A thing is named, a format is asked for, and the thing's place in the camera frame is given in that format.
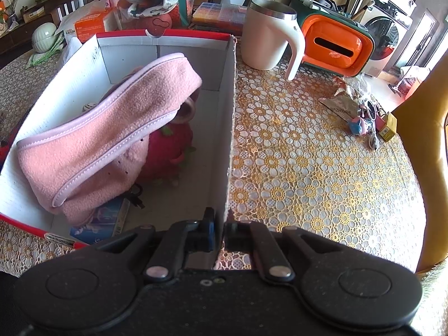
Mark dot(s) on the green ribbed bowl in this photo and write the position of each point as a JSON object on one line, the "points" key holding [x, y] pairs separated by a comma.
{"points": [[43, 38]]}

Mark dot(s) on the yellow chair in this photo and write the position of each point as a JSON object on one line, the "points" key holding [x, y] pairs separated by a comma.
{"points": [[430, 168]]}

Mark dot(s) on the white loose tissue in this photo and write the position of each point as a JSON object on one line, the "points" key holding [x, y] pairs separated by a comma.
{"points": [[71, 47]]}

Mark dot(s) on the beige fluffy cushion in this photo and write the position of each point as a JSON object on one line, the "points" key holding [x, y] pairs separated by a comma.
{"points": [[434, 287]]}

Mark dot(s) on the green cloth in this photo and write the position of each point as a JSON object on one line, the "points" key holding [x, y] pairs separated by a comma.
{"points": [[45, 56]]}

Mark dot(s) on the white router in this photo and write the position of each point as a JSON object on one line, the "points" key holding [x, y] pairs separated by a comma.
{"points": [[68, 8]]}

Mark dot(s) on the small yellow box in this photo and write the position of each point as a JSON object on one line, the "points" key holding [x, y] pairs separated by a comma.
{"points": [[388, 127]]}

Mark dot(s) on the orange tissue box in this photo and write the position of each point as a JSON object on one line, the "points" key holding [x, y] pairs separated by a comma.
{"points": [[89, 28]]}

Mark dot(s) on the plastic bag of fruit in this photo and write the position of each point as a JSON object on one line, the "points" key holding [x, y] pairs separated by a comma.
{"points": [[154, 7]]}

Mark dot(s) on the small white box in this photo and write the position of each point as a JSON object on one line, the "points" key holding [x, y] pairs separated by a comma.
{"points": [[70, 35]]}

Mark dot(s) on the vase with dried twigs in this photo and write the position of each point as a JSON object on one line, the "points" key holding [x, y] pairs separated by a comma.
{"points": [[12, 14]]}

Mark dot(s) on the pink plush ball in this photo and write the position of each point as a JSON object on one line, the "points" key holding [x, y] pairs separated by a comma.
{"points": [[168, 154]]}

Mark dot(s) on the cream mug with steel rim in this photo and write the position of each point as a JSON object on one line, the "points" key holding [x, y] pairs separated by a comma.
{"points": [[266, 35]]}

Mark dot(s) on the red cardboard box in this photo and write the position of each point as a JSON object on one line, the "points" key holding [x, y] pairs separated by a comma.
{"points": [[210, 147]]}

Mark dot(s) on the washing machine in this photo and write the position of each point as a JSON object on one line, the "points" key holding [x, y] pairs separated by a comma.
{"points": [[388, 24]]}

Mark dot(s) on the small toy figures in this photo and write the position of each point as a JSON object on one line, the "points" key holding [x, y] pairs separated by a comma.
{"points": [[364, 126]]}

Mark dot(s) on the clear box of coloured items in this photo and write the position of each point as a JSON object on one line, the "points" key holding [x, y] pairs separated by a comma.
{"points": [[217, 14]]}

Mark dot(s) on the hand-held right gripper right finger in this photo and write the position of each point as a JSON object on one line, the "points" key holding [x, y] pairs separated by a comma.
{"points": [[232, 234]]}

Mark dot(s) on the orange tissue holder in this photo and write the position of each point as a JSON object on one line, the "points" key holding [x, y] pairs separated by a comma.
{"points": [[332, 42]]}

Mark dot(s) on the wooden television cabinet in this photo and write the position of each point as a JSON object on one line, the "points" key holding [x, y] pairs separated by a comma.
{"points": [[31, 10]]}

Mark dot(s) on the blue tissue pack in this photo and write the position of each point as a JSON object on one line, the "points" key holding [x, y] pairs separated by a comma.
{"points": [[101, 224]]}

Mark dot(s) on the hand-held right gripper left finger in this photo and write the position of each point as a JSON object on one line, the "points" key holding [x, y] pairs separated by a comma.
{"points": [[209, 229]]}

